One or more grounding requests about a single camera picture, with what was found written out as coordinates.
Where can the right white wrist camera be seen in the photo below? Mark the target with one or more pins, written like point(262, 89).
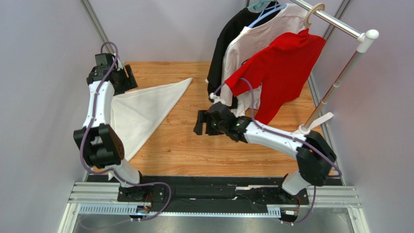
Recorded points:
point(214, 98)

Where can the wooden hanger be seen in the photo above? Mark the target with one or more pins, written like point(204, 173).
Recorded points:
point(318, 6)

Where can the red t-shirt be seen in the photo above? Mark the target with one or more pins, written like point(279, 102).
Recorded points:
point(280, 70)

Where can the blue hanger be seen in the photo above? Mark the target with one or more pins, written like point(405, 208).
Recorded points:
point(267, 12)

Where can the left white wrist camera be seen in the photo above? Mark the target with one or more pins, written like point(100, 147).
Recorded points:
point(120, 64)

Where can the white flower print t-shirt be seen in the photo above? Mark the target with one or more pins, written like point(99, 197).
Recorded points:
point(288, 18)

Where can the teal hanger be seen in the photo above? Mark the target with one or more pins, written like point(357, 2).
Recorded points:
point(258, 6)

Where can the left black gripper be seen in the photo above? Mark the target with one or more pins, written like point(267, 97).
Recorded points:
point(130, 82)

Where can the black t-shirt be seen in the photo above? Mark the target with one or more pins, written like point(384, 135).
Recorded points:
point(223, 55)

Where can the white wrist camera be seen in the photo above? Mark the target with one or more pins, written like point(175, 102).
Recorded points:
point(120, 64)
point(214, 98)

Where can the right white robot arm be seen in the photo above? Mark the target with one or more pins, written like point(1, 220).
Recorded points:
point(314, 157)

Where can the white cloth napkin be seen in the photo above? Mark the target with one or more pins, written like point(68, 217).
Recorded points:
point(137, 114)

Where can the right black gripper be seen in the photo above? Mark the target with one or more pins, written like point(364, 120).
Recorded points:
point(204, 121)

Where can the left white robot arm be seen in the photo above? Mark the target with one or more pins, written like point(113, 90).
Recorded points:
point(97, 141)

